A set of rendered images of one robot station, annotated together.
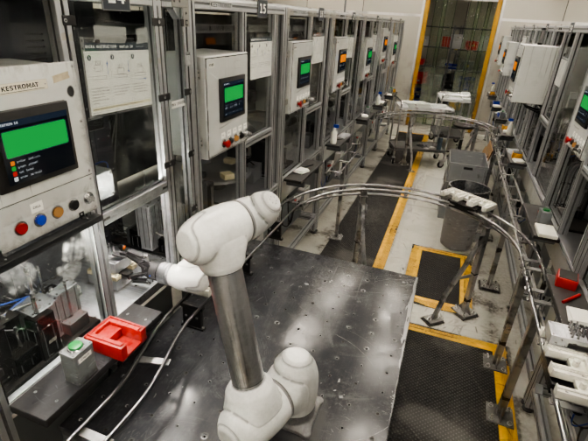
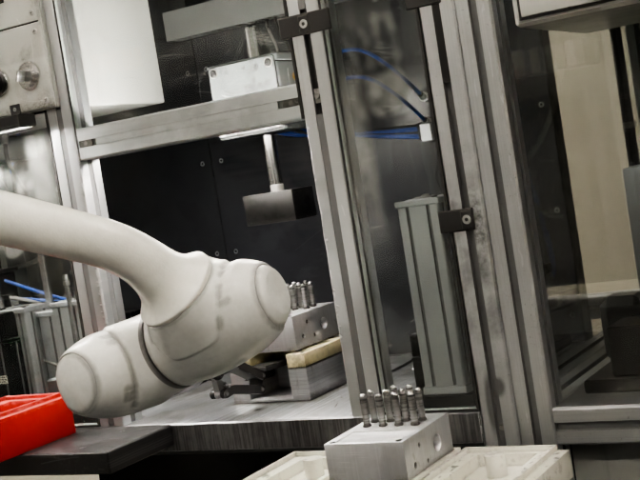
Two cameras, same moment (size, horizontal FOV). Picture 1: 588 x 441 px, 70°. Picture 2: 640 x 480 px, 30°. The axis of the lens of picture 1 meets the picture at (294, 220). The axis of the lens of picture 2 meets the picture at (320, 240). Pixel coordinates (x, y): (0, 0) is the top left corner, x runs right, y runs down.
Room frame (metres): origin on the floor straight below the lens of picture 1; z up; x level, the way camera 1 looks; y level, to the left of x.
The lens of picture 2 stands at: (1.92, -0.94, 1.22)
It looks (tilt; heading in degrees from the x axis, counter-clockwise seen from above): 3 degrees down; 101
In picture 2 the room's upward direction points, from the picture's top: 9 degrees counter-clockwise
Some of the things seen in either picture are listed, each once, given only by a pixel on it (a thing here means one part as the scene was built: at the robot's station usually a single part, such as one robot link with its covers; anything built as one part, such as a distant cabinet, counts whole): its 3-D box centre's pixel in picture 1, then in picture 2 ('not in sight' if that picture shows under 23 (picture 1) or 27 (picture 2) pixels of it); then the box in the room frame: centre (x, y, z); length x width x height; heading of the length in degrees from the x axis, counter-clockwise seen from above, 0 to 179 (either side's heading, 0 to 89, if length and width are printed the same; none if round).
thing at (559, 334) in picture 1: (567, 332); not in sight; (1.32, -1.09, 0.92); 0.13 x 0.10 x 0.09; 71
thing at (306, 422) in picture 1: (295, 402); not in sight; (1.11, -0.04, 0.71); 0.22 x 0.18 x 0.06; 161
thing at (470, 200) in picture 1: (466, 202); not in sight; (2.83, -1.24, 0.84); 0.37 x 0.14 x 0.10; 39
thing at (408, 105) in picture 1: (420, 131); not in sight; (6.56, -1.88, 0.48); 0.88 x 0.56 x 0.96; 89
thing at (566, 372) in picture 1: (566, 368); not in sight; (1.21, -1.05, 0.84); 0.37 x 0.14 x 0.10; 161
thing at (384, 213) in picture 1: (393, 176); not in sight; (5.73, -1.37, 0.01); 5.85 x 0.59 x 0.01; 161
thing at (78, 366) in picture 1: (76, 360); not in sight; (0.99, 0.66, 0.97); 0.08 x 0.08 x 0.12; 71
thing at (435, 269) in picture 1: (438, 276); not in sight; (3.15, -1.29, 0.01); 1.00 x 0.55 x 0.01; 161
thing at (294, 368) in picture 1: (293, 379); not in sight; (1.08, -0.03, 0.85); 0.18 x 0.16 x 0.22; 142
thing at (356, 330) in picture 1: (283, 336); not in sight; (1.51, 0.02, 0.66); 1.50 x 1.06 x 0.04; 161
